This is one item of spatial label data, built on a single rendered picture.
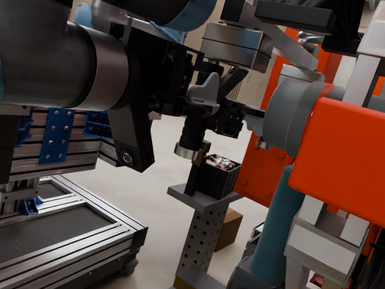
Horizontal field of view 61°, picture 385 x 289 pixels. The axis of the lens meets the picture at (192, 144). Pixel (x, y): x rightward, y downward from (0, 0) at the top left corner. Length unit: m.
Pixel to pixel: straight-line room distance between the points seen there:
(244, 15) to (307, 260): 0.30
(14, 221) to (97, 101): 1.04
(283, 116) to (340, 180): 0.33
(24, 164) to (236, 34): 0.73
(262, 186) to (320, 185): 0.87
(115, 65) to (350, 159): 0.20
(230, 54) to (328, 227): 0.25
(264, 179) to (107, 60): 0.87
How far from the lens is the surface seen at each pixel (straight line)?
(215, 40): 0.48
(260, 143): 0.80
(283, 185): 0.72
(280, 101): 0.57
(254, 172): 1.11
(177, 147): 0.50
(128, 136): 0.39
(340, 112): 0.24
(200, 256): 1.45
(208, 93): 0.45
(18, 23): 0.25
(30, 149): 1.01
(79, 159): 1.13
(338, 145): 0.24
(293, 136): 0.56
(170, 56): 0.38
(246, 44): 0.46
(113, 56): 0.30
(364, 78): 0.33
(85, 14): 0.71
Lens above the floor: 0.88
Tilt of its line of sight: 12 degrees down
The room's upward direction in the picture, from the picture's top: 16 degrees clockwise
